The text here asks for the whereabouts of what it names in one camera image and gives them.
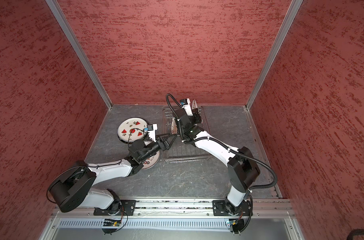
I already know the black hose bottom right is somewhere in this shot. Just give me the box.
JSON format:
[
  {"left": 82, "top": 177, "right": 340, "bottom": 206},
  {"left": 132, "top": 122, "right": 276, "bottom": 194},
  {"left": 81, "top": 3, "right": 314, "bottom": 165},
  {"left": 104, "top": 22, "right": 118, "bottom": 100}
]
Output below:
[{"left": 345, "top": 228, "right": 364, "bottom": 240}]

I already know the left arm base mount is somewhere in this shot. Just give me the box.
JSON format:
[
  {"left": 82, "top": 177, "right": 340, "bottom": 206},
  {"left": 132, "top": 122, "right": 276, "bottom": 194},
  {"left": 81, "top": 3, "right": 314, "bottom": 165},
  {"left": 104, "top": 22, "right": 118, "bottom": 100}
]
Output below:
[{"left": 93, "top": 200, "right": 137, "bottom": 217}]

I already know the aluminium front rail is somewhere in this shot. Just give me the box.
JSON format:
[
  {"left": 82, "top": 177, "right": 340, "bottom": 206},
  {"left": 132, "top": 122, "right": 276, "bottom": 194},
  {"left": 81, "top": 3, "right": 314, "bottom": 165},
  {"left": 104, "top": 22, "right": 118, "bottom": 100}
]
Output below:
[{"left": 51, "top": 197, "right": 296, "bottom": 219}]

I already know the right corner aluminium profile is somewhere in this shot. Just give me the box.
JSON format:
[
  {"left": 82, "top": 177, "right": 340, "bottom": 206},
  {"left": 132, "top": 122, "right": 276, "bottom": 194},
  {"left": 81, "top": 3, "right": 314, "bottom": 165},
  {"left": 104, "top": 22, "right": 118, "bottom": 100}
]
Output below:
[{"left": 246, "top": 0, "right": 303, "bottom": 111}]

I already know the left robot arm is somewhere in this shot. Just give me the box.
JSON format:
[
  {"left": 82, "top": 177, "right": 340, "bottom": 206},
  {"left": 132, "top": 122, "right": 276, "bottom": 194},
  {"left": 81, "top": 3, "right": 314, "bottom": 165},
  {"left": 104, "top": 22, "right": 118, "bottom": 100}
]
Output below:
[{"left": 46, "top": 134, "right": 177, "bottom": 213}]

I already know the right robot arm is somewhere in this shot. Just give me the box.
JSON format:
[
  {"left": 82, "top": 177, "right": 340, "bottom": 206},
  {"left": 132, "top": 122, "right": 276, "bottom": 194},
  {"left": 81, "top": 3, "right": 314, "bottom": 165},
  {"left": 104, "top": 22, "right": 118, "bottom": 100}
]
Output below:
[{"left": 173, "top": 108, "right": 261, "bottom": 216}]

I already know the left corner aluminium profile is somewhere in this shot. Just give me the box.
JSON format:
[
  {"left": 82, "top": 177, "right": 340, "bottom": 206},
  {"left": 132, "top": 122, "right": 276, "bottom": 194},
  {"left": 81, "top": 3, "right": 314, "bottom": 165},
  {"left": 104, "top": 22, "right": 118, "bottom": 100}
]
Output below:
[{"left": 45, "top": 0, "right": 113, "bottom": 111}]

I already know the corner aluminium profile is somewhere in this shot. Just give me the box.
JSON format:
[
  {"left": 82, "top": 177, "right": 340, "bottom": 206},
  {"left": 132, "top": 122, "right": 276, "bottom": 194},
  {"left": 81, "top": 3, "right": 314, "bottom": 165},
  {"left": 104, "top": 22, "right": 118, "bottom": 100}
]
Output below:
[
  {"left": 45, "top": 0, "right": 113, "bottom": 111},
  {"left": 246, "top": 0, "right": 303, "bottom": 111}
]

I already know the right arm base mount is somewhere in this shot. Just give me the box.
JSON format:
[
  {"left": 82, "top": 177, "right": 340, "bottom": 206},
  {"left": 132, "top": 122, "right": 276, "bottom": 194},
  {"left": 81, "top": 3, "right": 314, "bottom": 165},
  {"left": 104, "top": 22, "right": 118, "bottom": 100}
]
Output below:
[{"left": 212, "top": 200, "right": 251, "bottom": 217}]

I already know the metal wire dish rack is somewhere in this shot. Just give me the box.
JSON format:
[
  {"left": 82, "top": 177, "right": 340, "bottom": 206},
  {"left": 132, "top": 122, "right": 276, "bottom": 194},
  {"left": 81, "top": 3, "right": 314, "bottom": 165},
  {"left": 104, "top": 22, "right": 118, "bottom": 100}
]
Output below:
[{"left": 161, "top": 105, "right": 216, "bottom": 165}]

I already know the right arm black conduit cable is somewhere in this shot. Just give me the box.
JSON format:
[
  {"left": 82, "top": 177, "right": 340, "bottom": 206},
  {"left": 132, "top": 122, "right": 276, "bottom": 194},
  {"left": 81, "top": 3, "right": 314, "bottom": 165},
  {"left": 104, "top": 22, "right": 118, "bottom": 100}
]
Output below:
[{"left": 165, "top": 93, "right": 278, "bottom": 235}]

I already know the small sunburst plate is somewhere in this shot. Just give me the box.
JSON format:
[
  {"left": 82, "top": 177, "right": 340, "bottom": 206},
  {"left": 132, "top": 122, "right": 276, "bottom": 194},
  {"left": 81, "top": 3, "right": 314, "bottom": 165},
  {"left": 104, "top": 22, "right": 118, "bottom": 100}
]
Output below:
[{"left": 171, "top": 118, "right": 178, "bottom": 135}]

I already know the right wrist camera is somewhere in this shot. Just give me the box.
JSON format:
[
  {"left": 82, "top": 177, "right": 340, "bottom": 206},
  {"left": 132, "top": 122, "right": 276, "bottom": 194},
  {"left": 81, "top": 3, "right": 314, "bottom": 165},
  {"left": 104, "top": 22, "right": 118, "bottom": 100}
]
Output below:
[{"left": 179, "top": 98, "right": 193, "bottom": 116}]

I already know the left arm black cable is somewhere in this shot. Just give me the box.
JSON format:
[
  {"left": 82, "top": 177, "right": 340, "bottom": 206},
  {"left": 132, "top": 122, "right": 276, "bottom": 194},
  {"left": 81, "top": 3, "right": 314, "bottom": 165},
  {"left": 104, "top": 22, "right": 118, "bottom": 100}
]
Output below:
[{"left": 45, "top": 127, "right": 149, "bottom": 205}]

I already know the green rim plate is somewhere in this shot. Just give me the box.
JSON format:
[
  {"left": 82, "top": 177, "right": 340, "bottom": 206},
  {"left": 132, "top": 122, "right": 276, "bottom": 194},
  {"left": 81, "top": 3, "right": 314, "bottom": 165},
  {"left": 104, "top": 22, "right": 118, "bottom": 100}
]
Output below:
[
  {"left": 191, "top": 100, "right": 199, "bottom": 112},
  {"left": 140, "top": 141, "right": 160, "bottom": 170}
]

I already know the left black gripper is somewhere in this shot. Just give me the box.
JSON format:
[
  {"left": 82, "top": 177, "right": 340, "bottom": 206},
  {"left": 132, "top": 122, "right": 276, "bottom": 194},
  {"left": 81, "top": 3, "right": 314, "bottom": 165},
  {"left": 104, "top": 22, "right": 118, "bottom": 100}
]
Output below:
[{"left": 140, "top": 131, "right": 177, "bottom": 162}]

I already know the white slotted cable duct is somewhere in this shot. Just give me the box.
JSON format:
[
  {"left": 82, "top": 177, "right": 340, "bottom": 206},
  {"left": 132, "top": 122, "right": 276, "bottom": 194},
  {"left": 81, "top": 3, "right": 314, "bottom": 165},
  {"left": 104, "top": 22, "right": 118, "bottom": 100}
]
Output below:
[{"left": 57, "top": 218, "right": 230, "bottom": 232}]

